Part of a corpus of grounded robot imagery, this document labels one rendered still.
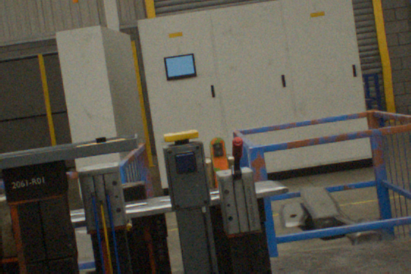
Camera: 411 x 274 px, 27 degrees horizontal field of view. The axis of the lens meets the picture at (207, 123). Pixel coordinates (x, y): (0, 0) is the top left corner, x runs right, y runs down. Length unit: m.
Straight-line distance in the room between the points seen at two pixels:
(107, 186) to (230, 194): 0.24
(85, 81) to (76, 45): 0.42
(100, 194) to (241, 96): 7.97
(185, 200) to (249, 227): 0.22
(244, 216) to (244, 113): 7.93
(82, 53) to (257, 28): 1.97
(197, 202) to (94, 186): 0.24
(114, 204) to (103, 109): 7.95
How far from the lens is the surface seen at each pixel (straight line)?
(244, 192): 1.65
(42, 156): 1.44
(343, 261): 2.40
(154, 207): 1.76
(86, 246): 4.32
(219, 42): 9.56
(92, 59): 9.59
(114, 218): 1.64
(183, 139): 1.48
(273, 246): 3.55
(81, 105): 9.61
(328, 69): 9.67
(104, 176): 1.63
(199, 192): 1.48
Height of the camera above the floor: 1.25
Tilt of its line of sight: 3 degrees down
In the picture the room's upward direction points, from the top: 8 degrees counter-clockwise
